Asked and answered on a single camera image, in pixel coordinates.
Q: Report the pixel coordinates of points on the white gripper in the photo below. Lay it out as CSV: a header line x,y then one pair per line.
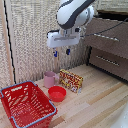
x,y
63,38

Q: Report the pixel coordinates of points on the yellow red snack box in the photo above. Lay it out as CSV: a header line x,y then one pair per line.
x,y
71,80

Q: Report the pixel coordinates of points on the pink plastic mug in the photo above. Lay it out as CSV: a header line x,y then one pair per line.
x,y
49,79

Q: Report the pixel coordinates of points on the red plastic bowl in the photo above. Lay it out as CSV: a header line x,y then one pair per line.
x,y
57,93

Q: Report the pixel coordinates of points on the brown drawer cabinet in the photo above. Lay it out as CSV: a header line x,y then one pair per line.
x,y
108,45

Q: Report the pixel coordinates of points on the red plastic shopping basket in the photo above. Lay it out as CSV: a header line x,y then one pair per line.
x,y
26,104

